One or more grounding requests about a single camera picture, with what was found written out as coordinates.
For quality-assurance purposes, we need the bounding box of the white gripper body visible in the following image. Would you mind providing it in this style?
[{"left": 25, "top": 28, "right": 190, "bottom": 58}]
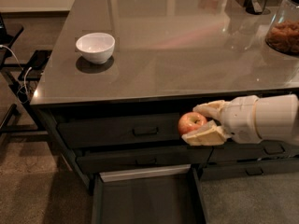
[{"left": 220, "top": 95, "right": 262, "bottom": 144}]

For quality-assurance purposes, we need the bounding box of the black phone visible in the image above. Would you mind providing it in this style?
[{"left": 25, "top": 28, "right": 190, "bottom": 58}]
[{"left": 27, "top": 50, "right": 51, "bottom": 70}]

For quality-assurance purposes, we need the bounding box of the glass jar with snacks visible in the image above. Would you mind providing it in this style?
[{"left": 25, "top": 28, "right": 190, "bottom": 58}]
[{"left": 265, "top": 0, "right": 299, "bottom": 55}]

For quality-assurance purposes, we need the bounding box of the middle left drawer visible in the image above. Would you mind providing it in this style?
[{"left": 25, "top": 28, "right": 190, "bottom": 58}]
[{"left": 77, "top": 146, "right": 212, "bottom": 174}]

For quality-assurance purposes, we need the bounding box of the black side stand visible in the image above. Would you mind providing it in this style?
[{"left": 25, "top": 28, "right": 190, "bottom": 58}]
[{"left": 0, "top": 15, "right": 46, "bottom": 134}]

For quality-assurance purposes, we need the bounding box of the top left drawer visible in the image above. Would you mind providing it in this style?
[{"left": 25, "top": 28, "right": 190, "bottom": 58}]
[{"left": 57, "top": 113, "right": 179, "bottom": 148}]

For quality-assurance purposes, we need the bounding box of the white ceramic bowl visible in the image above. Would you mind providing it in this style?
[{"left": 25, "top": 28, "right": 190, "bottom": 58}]
[{"left": 76, "top": 33, "right": 115, "bottom": 64}]

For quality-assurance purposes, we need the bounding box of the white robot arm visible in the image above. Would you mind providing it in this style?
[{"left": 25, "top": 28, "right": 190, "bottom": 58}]
[{"left": 181, "top": 94, "right": 299, "bottom": 146}]

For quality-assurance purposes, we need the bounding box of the middle right drawer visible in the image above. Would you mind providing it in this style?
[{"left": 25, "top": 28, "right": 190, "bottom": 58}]
[{"left": 208, "top": 141, "right": 299, "bottom": 163}]

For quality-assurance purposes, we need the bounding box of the bottom right drawer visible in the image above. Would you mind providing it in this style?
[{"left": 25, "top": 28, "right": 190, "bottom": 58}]
[{"left": 200, "top": 159, "right": 299, "bottom": 181}]

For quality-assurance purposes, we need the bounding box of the open bottom left drawer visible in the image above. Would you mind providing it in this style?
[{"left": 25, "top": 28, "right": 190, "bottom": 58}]
[{"left": 92, "top": 164, "right": 208, "bottom": 224}]

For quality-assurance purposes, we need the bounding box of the white charging cable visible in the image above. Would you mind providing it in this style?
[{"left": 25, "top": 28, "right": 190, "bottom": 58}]
[{"left": 0, "top": 44, "right": 34, "bottom": 105}]

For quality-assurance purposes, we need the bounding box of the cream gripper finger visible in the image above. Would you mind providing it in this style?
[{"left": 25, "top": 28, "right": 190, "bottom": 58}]
[
  {"left": 182, "top": 120, "right": 229, "bottom": 146},
  {"left": 192, "top": 100, "right": 229, "bottom": 121}
]

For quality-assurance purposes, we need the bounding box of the red apple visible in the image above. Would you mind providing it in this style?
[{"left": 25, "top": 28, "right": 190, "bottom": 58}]
[{"left": 178, "top": 112, "right": 207, "bottom": 135}]

